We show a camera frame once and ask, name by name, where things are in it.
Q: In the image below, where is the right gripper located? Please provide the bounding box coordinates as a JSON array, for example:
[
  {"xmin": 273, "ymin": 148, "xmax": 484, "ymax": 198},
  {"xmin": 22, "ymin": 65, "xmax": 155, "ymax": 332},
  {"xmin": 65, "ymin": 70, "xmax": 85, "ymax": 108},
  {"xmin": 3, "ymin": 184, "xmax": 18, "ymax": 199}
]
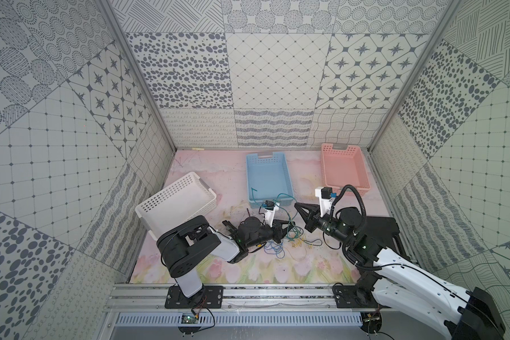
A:
[{"xmin": 294, "ymin": 203, "xmax": 351, "ymax": 247}]

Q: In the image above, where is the yellow cable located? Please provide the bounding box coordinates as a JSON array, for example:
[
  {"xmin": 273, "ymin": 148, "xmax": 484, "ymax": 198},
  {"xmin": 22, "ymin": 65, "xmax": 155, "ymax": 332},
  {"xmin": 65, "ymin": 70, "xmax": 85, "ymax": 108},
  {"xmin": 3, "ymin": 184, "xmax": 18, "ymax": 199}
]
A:
[{"xmin": 280, "ymin": 235, "xmax": 320, "ymax": 261}]

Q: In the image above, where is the blue cable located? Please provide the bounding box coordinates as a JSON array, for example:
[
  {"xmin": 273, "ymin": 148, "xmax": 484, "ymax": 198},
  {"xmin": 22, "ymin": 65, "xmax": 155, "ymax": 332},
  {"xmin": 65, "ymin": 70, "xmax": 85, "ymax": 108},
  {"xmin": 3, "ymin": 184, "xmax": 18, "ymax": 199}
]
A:
[{"xmin": 261, "ymin": 239, "xmax": 288, "ymax": 259}]

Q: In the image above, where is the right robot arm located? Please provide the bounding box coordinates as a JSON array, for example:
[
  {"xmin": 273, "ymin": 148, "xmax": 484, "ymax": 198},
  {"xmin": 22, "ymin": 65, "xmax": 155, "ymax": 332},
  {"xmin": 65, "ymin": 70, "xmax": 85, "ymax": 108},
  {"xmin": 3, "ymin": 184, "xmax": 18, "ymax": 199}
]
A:
[{"xmin": 295, "ymin": 203, "xmax": 506, "ymax": 339}]

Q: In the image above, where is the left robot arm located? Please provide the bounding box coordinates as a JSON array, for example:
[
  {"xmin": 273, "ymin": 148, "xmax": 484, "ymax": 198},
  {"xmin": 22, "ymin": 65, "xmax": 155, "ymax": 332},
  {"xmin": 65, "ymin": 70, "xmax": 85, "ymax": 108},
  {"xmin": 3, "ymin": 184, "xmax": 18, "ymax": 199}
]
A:
[{"xmin": 157, "ymin": 215, "xmax": 296, "ymax": 298}]

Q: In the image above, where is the blue perforated basket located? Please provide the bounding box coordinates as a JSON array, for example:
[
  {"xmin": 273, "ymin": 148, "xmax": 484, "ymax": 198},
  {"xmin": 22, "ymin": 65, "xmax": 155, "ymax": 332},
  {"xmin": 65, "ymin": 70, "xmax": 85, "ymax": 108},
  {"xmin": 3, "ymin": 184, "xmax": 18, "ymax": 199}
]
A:
[{"xmin": 246, "ymin": 152, "xmax": 294, "ymax": 209}]

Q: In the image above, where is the pink perforated basket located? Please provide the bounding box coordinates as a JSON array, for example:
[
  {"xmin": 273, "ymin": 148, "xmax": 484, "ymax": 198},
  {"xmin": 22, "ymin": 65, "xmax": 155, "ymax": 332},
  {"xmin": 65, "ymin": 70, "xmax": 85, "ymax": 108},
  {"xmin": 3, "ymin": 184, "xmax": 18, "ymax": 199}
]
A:
[{"xmin": 321, "ymin": 143, "xmax": 371, "ymax": 195}]

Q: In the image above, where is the white perforated basket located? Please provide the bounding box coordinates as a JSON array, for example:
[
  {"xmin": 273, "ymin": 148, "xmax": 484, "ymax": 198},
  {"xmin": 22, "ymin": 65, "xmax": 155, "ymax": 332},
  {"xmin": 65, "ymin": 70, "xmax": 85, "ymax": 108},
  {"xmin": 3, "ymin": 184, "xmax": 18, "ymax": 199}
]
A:
[{"xmin": 135, "ymin": 171, "xmax": 217, "ymax": 240}]

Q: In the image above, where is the right circuit board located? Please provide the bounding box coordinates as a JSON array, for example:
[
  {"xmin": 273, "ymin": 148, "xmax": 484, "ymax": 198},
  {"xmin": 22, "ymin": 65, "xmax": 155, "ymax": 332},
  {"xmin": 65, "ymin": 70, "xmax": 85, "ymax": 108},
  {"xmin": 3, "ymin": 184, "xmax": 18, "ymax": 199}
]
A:
[{"xmin": 361, "ymin": 312, "xmax": 383, "ymax": 335}]

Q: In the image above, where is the circuit board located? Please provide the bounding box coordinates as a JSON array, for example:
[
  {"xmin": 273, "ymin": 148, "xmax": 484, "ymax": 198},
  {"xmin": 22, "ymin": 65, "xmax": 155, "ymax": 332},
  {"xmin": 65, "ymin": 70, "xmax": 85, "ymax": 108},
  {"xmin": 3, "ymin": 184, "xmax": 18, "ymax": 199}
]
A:
[
  {"xmin": 181, "ymin": 313, "xmax": 198, "ymax": 324},
  {"xmin": 361, "ymin": 312, "xmax": 383, "ymax": 335}
]

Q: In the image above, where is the left circuit board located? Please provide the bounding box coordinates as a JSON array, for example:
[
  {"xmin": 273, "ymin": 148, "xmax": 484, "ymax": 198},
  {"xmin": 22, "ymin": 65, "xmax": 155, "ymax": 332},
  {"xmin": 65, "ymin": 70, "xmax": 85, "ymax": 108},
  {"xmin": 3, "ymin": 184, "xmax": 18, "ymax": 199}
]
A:
[{"xmin": 181, "ymin": 313, "xmax": 198, "ymax": 324}]

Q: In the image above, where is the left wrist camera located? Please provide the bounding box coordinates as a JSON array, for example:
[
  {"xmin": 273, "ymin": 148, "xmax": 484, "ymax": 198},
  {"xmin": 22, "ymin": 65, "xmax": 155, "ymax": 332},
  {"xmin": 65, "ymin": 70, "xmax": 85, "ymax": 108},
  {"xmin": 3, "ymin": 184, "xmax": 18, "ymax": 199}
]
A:
[{"xmin": 262, "ymin": 201, "xmax": 280, "ymax": 228}]

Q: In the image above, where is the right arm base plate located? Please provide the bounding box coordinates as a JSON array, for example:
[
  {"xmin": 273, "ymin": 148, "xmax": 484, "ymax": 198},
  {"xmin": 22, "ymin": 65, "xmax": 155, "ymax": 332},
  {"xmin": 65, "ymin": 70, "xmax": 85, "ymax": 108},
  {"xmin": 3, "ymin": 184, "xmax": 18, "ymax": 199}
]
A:
[{"xmin": 331, "ymin": 283, "xmax": 387, "ymax": 310}]

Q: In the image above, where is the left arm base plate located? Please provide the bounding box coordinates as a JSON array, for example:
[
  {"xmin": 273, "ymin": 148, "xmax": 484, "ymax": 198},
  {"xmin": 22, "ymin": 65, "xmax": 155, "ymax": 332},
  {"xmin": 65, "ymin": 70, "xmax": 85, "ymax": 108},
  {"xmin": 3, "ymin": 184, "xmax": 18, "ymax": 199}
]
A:
[{"xmin": 165, "ymin": 285, "xmax": 224, "ymax": 310}]

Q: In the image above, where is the aluminium rail frame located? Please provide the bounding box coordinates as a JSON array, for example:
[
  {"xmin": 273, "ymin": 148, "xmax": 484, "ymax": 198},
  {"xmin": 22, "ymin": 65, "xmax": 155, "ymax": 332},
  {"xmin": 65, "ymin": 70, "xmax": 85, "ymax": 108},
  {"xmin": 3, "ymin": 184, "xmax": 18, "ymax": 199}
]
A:
[{"xmin": 104, "ymin": 283, "xmax": 371, "ymax": 313}]

